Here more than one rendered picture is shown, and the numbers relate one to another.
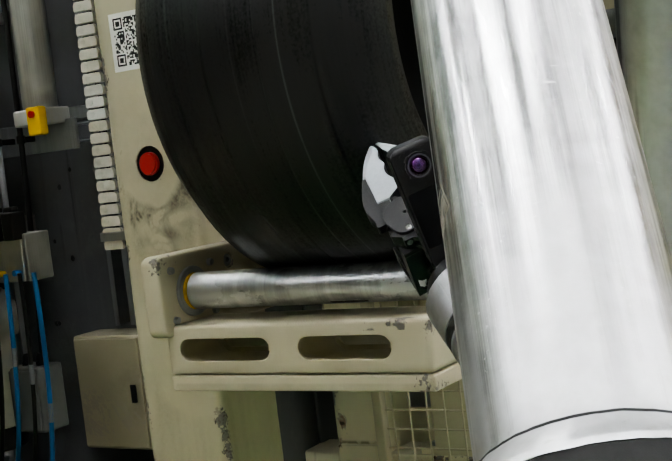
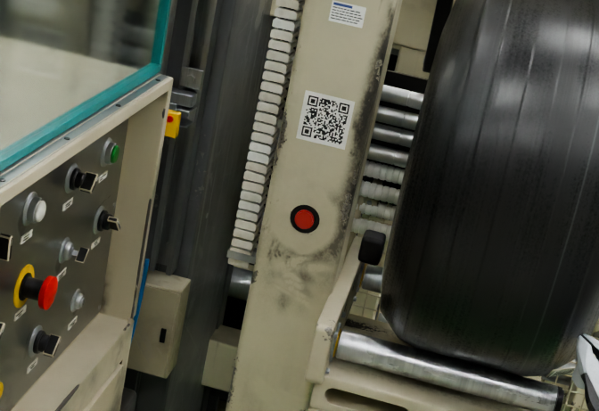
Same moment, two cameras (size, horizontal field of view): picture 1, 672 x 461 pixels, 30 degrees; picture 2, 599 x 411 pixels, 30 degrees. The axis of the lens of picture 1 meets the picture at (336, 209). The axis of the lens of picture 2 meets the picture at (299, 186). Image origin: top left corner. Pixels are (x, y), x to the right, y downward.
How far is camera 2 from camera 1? 112 cm
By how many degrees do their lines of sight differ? 29
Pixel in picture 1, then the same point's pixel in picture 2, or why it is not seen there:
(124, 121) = (291, 178)
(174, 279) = (332, 340)
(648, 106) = not seen: outside the picture
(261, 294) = (408, 372)
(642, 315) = not seen: outside the picture
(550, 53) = not seen: outside the picture
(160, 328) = (317, 378)
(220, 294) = (370, 360)
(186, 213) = (327, 267)
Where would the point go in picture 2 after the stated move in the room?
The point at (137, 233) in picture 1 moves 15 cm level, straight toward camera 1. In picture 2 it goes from (271, 266) to (320, 310)
